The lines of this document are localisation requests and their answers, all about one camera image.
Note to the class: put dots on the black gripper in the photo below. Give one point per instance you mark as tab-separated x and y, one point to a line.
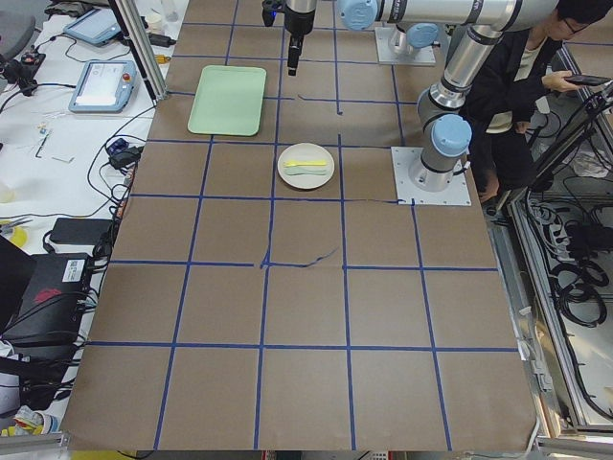
298	22

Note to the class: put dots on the round beige plate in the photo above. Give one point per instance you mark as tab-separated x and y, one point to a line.
305	152

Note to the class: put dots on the pale green plastic spoon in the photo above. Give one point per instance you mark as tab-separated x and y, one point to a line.
305	171

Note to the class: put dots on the yellow plastic fork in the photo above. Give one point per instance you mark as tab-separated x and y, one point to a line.
305	164

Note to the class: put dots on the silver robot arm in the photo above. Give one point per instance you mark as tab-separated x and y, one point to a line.
447	134
409	38

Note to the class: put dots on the light green rectangular tray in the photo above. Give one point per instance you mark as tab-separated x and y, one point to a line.
228	101

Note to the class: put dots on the near blue teach pendant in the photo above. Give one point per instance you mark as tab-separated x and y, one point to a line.
104	86

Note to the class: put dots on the blue teach pendant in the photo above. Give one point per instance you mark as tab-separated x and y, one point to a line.
97	27
104	86

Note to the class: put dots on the far blue teach pendant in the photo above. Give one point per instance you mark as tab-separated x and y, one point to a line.
97	27

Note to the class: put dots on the person in black jacket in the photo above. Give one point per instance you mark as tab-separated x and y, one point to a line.
501	100

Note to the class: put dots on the black power adapter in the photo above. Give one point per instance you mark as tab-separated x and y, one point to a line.
79	231

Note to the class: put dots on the black smartphone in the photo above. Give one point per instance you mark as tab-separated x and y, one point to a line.
586	80

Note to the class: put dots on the black computer box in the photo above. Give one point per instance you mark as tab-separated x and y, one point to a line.
52	306

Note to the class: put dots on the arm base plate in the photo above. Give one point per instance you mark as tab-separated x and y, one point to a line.
423	57
416	185

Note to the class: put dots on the aluminium frame post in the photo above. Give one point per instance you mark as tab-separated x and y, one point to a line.
134	33

